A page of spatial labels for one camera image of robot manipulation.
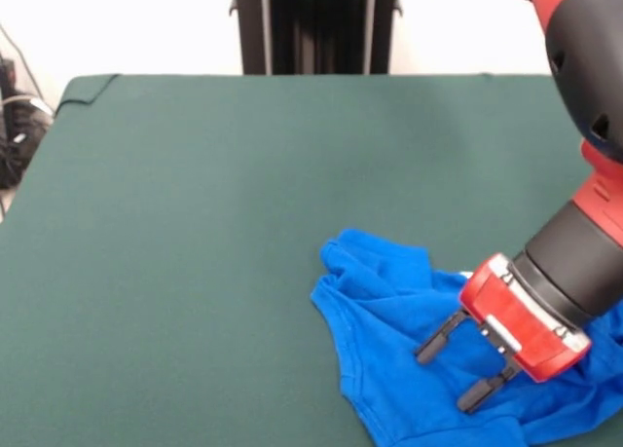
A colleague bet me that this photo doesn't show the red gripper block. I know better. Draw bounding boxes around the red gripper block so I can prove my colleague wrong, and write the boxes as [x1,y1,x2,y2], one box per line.
[414,251,593,414]

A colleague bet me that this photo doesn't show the blue printed T-shirt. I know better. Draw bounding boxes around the blue printed T-shirt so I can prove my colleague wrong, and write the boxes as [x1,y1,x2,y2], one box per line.
[310,228,623,447]

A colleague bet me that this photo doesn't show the dark green table cloth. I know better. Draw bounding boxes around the dark green table cloth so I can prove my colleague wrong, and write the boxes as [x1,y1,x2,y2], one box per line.
[0,73,623,447]

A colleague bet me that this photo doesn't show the dark grey floor stand base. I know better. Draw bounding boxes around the dark grey floor stand base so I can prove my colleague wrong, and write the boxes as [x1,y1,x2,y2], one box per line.
[0,55,55,190]

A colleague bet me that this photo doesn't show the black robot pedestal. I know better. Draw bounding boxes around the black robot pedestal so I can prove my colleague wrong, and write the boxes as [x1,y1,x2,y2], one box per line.
[228,0,405,76]

